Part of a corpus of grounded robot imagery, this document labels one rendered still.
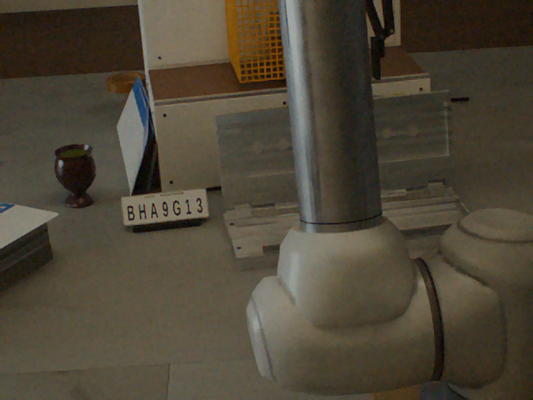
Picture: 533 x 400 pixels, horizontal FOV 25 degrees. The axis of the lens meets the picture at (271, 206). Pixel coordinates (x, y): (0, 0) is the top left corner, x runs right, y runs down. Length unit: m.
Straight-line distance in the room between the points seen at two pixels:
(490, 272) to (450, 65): 1.75
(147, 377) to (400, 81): 0.90
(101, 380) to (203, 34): 0.97
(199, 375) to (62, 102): 1.40
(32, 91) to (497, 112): 1.19
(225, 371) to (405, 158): 0.67
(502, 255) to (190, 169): 1.07
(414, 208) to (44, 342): 0.74
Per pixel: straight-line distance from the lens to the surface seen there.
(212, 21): 2.54
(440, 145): 2.29
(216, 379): 1.77
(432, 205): 2.25
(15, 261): 2.12
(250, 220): 2.21
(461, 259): 1.45
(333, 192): 1.40
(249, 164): 2.22
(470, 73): 3.08
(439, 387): 1.63
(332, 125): 1.39
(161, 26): 2.53
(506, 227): 1.46
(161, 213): 2.26
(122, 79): 3.15
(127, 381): 1.79
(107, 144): 2.72
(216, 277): 2.06
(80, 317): 1.98
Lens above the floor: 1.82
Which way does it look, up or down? 23 degrees down
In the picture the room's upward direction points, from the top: 4 degrees counter-clockwise
